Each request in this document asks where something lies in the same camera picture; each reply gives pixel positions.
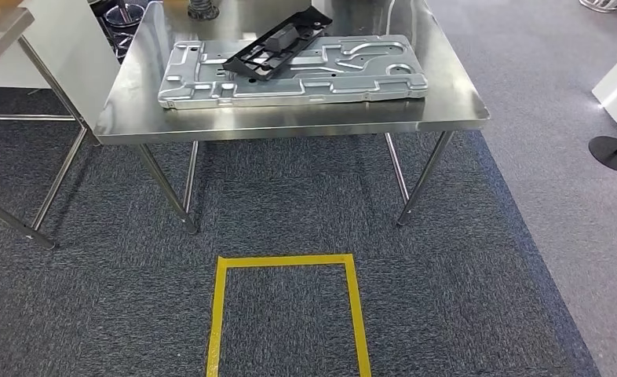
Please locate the black plastic panel part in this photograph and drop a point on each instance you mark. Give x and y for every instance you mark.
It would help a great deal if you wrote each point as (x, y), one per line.
(282, 36)

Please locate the stainless steel workbench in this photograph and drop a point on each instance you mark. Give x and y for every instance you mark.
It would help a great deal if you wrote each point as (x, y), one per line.
(287, 122)

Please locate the large stamped metal plate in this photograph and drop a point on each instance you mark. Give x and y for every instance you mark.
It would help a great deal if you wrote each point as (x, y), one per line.
(339, 78)

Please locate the black stanchion base disc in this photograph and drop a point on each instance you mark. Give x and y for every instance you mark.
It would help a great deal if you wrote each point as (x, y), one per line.
(612, 156)

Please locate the steel table with rails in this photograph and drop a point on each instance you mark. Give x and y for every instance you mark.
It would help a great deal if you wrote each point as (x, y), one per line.
(1, 41)

